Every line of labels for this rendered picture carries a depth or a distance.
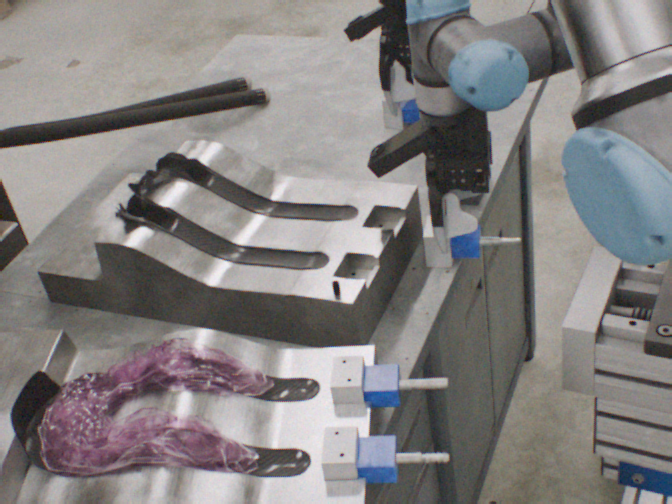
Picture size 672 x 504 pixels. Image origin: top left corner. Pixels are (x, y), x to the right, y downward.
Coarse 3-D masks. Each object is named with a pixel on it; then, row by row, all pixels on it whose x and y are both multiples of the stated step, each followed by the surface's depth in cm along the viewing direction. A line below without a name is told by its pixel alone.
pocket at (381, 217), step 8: (376, 208) 132; (384, 208) 131; (392, 208) 131; (368, 216) 130; (376, 216) 133; (384, 216) 132; (392, 216) 132; (400, 216) 131; (368, 224) 130; (376, 224) 133; (384, 224) 132; (392, 224) 132; (400, 224) 130
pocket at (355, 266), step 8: (344, 256) 124; (352, 256) 124; (360, 256) 124; (368, 256) 123; (344, 264) 124; (352, 264) 125; (360, 264) 125; (368, 264) 124; (376, 264) 123; (336, 272) 122; (344, 272) 124; (352, 272) 125; (360, 272) 125; (368, 272) 124; (368, 280) 121
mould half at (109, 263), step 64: (128, 192) 150; (192, 192) 135; (256, 192) 138; (320, 192) 137; (384, 192) 134; (64, 256) 138; (128, 256) 126; (192, 256) 127; (384, 256) 124; (192, 320) 130; (256, 320) 125; (320, 320) 120
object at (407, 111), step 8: (384, 104) 163; (400, 104) 161; (408, 104) 163; (416, 104) 162; (384, 112) 164; (400, 112) 162; (408, 112) 162; (416, 112) 161; (384, 120) 165; (392, 120) 164; (400, 120) 163; (408, 120) 163; (416, 120) 162; (400, 128) 164
